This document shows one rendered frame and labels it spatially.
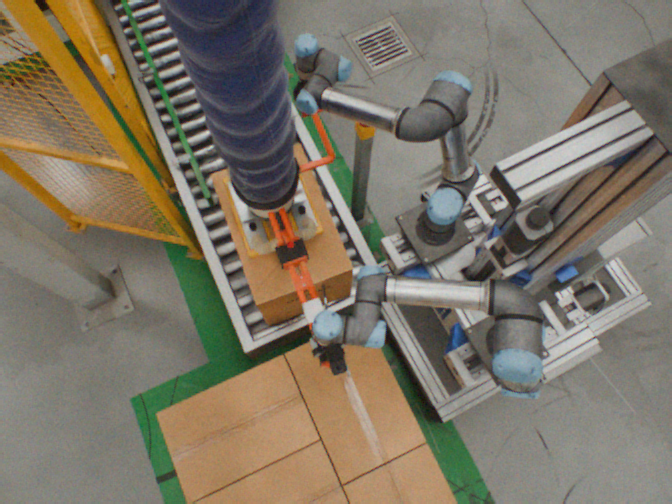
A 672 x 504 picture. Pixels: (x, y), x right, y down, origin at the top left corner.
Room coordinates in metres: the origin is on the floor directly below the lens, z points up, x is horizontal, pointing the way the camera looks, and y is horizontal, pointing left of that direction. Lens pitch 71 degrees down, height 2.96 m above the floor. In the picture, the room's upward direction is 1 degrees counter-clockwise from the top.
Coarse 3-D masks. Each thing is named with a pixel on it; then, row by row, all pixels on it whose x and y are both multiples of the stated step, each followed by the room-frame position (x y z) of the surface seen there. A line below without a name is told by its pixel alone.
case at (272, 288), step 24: (312, 192) 0.96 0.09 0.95; (288, 216) 0.86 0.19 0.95; (240, 240) 0.76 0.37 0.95; (312, 240) 0.75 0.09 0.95; (336, 240) 0.75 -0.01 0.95; (264, 264) 0.66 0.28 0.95; (312, 264) 0.65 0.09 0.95; (336, 264) 0.65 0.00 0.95; (264, 288) 0.56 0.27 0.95; (288, 288) 0.56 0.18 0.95; (336, 288) 0.61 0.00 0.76; (264, 312) 0.50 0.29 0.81; (288, 312) 0.53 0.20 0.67
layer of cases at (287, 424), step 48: (240, 384) 0.24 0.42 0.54; (288, 384) 0.24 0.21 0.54; (336, 384) 0.23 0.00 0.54; (384, 384) 0.23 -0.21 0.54; (192, 432) 0.04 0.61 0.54; (240, 432) 0.04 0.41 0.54; (288, 432) 0.04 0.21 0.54; (336, 432) 0.04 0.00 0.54; (384, 432) 0.03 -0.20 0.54; (192, 480) -0.15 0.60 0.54; (240, 480) -0.15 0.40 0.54; (288, 480) -0.15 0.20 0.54; (336, 480) -0.15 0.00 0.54; (384, 480) -0.15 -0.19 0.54; (432, 480) -0.16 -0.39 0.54
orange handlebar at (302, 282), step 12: (324, 132) 1.07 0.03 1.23; (324, 144) 1.03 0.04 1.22; (300, 168) 0.92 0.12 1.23; (312, 168) 0.93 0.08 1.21; (276, 228) 0.69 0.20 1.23; (288, 228) 0.69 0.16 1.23; (300, 264) 0.56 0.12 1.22; (300, 276) 0.52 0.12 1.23; (300, 288) 0.48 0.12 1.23; (312, 288) 0.48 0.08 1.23; (300, 300) 0.44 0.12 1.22; (312, 324) 0.36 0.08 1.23
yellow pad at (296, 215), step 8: (304, 184) 0.92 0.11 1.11; (304, 192) 0.89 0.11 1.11; (296, 208) 0.82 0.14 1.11; (304, 208) 0.81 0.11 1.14; (312, 208) 0.82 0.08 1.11; (296, 216) 0.79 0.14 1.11; (304, 216) 0.79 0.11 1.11; (312, 216) 0.79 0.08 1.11; (296, 224) 0.76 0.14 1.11; (320, 224) 0.76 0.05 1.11; (320, 232) 0.73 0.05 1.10
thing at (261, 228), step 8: (224, 184) 0.92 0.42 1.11; (232, 192) 0.89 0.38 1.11; (232, 200) 0.86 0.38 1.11; (240, 200) 0.85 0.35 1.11; (232, 208) 0.83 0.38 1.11; (240, 224) 0.76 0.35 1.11; (248, 224) 0.76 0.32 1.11; (256, 224) 0.75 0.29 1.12; (264, 224) 0.76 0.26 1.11; (248, 232) 0.73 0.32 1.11; (256, 232) 0.73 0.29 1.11; (264, 232) 0.73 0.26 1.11; (248, 240) 0.69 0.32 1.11; (264, 240) 0.69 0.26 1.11; (248, 248) 0.67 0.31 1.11; (248, 256) 0.64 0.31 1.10
